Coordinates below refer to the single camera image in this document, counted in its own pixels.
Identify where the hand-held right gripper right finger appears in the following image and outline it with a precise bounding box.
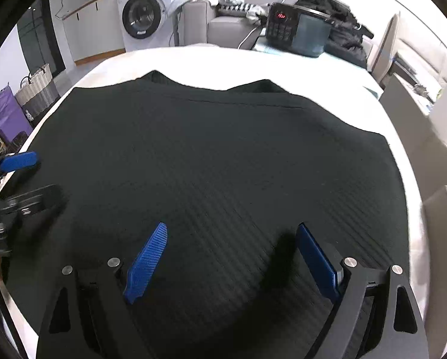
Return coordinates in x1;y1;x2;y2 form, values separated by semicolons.
296;223;430;359

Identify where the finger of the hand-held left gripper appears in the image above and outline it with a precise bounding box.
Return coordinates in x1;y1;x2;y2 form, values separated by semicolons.
0;151;41;192
5;184;66;218

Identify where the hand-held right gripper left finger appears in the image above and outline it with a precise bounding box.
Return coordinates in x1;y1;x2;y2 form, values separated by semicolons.
36;222;169;359

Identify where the black knit sweater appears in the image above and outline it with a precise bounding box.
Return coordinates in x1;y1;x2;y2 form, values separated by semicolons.
0;69;410;359

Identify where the purple bag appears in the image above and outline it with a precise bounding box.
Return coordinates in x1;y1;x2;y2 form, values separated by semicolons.
0;85;34;147

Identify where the woven basket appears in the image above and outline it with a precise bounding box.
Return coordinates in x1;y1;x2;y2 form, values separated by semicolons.
14;63;61;121

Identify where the dark glass door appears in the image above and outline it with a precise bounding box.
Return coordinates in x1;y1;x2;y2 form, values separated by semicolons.
16;0;67;83

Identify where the white chair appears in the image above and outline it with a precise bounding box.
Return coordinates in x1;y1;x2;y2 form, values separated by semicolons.
421;185;447;359

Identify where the kitchen counter with cabinets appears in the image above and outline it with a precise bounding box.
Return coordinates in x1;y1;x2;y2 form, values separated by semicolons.
62;0;127;65

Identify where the grey cabinet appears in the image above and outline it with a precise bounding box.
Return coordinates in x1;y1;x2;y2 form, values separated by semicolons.
380;72;447;203

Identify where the white washing machine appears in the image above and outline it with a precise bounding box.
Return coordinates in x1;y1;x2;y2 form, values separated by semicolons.
117;0;178;52

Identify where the beige upright panel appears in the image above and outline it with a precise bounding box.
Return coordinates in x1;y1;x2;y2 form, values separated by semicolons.
369;13;402;83

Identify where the black countertop appliance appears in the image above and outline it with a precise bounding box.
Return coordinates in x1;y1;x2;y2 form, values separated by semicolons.
264;2;333;58

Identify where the black jacket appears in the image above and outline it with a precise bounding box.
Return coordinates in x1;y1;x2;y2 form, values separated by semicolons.
294;0;374;69

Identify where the grey sofa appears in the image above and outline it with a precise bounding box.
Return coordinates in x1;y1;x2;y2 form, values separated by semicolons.
183;0;269;50

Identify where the black and white checkered pillow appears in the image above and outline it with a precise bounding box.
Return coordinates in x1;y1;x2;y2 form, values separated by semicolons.
218;2;266;18

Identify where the black cable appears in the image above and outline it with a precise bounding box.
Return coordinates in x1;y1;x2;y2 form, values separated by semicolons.
0;256;28;359

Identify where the white power cable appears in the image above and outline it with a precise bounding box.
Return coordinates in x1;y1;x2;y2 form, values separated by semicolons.
238;26;261;50

